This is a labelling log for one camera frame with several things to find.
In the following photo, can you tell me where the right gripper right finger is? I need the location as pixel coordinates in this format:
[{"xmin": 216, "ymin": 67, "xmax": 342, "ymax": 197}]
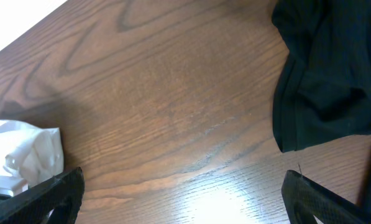
[{"xmin": 282, "ymin": 170, "xmax": 371, "ymax": 224}]

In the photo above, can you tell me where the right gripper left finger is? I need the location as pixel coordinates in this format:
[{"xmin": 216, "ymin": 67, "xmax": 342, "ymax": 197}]
[{"xmin": 0, "ymin": 167, "xmax": 85, "ymax": 223}]

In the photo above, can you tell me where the white t-shirt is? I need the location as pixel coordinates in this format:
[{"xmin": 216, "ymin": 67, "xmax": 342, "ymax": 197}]
[{"xmin": 0, "ymin": 119, "xmax": 64, "ymax": 197}]

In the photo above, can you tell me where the crumpled black garment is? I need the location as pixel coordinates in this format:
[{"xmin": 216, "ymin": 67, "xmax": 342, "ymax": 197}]
[{"xmin": 271, "ymin": 0, "xmax": 371, "ymax": 212}]

